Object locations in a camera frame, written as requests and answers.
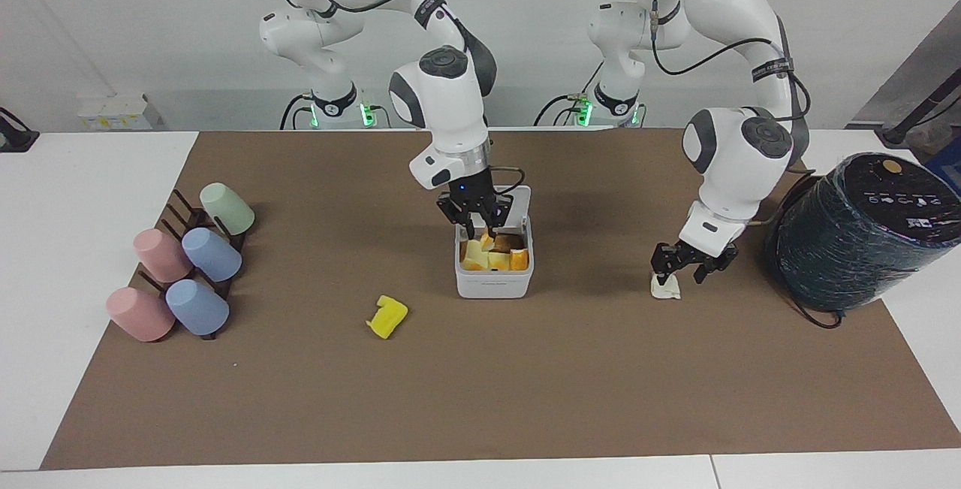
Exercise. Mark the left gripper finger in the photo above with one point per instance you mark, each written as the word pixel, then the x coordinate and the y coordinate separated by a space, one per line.
pixel 719 262
pixel 664 260

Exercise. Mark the blue cup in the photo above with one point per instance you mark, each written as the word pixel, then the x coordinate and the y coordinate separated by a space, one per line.
pixel 197 307
pixel 212 254

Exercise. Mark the orange food piece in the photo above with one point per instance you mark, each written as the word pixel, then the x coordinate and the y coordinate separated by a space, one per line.
pixel 519 258

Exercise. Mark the white crumpled trash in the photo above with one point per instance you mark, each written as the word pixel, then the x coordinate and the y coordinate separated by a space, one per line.
pixel 667 290

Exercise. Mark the pink cup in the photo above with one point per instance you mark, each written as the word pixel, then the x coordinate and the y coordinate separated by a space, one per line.
pixel 139 314
pixel 159 255

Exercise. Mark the brown food piece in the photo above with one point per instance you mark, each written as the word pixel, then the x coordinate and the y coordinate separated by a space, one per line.
pixel 509 242

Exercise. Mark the yellow trash piece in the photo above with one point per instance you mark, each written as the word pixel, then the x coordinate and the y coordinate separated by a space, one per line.
pixel 388 318

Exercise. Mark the pale yellow food piece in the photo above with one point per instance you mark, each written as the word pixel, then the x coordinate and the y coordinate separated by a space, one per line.
pixel 473 255

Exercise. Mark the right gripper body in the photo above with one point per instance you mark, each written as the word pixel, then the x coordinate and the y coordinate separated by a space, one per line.
pixel 471 187

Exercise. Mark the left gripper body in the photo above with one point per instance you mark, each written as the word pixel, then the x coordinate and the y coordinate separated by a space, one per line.
pixel 694 255

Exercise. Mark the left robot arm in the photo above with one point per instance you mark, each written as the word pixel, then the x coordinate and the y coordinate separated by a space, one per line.
pixel 739 166

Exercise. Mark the dark brown cup rack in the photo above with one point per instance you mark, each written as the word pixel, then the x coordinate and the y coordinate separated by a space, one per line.
pixel 197 217

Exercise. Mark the white box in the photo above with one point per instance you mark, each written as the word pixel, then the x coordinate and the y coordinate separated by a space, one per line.
pixel 120 112

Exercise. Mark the white square container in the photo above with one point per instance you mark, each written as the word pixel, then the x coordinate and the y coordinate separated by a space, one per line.
pixel 494 283

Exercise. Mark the black round trash bin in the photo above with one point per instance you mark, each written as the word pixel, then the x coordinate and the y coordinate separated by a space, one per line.
pixel 848 241

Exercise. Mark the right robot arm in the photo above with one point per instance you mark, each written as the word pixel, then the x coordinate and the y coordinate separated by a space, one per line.
pixel 443 110

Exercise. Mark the black stand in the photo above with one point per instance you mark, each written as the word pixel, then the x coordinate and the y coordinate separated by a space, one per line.
pixel 920 110
pixel 13 134

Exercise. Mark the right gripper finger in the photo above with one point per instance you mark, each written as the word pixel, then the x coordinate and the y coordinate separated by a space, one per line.
pixel 499 211
pixel 458 215

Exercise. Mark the green cup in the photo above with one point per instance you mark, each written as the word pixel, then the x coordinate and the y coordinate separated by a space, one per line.
pixel 229 207

